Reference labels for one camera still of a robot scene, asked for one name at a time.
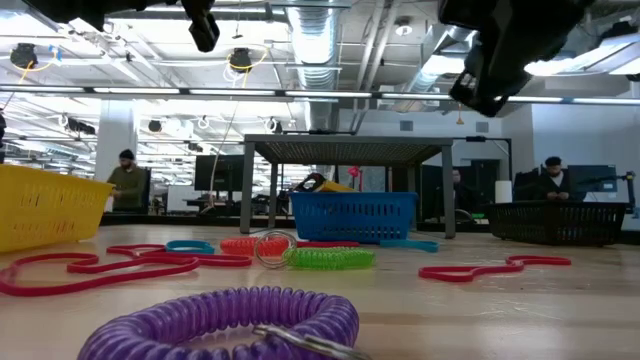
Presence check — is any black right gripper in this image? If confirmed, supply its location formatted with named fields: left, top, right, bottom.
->
left=438, top=0, right=596, bottom=119

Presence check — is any blue rubber band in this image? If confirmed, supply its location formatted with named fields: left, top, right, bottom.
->
left=165, top=238, right=216, bottom=255
left=378, top=238, right=440, bottom=254

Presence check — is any red rubber band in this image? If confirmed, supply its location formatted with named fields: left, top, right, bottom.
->
left=0, top=251, right=202, bottom=298
left=417, top=254, right=573, bottom=284
left=105, top=242, right=254, bottom=268
left=295, top=240, right=362, bottom=250

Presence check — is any orange coil wrist keychain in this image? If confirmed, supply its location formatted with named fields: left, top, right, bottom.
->
left=219, top=236, right=294, bottom=258

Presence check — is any green coil wrist keychain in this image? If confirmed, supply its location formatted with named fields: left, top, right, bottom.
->
left=253, top=229, right=377, bottom=272

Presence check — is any dark desk monitor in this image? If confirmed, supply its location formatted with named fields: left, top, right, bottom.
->
left=193, top=153, right=247, bottom=193

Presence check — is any red desk lamp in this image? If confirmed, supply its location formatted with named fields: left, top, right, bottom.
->
left=347, top=165, right=365, bottom=194

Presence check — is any white paper roll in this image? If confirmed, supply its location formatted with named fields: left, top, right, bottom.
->
left=494, top=179, right=514, bottom=204

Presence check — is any person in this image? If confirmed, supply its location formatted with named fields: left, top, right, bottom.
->
left=106, top=148, right=150, bottom=212
left=449, top=168, right=469, bottom=214
left=536, top=156, right=581, bottom=203

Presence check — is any white square pillar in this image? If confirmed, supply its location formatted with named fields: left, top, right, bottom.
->
left=93, top=102, right=138, bottom=215

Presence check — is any ceiling light strip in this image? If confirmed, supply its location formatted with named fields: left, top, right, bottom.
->
left=0, top=83, right=640, bottom=107

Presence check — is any black plastic basket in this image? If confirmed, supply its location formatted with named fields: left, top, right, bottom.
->
left=486, top=200, right=631, bottom=248

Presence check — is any grey perforated metal riser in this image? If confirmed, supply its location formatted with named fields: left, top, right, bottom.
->
left=240, top=131, right=458, bottom=240

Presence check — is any blue plastic basket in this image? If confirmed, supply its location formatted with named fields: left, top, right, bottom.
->
left=289, top=191, right=419, bottom=245

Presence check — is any yellow plastic basket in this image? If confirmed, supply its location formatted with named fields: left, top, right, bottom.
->
left=0, top=164, right=116, bottom=254

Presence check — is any black ceiling cable reel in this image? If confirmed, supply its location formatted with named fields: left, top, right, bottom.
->
left=227, top=46, right=255, bottom=75
left=8, top=42, right=40, bottom=71

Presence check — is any silver slanted ventilation duct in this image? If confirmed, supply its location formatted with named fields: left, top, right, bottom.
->
left=399, top=19, right=454, bottom=96

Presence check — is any silver spiral ventilation duct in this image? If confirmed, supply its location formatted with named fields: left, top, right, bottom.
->
left=285, top=0, right=342, bottom=132

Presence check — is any black aluminium table frame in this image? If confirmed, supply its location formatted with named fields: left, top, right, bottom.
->
left=99, top=212, right=494, bottom=234

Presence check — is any purple coil wrist keychain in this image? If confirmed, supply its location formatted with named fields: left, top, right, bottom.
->
left=76, top=284, right=374, bottom=360

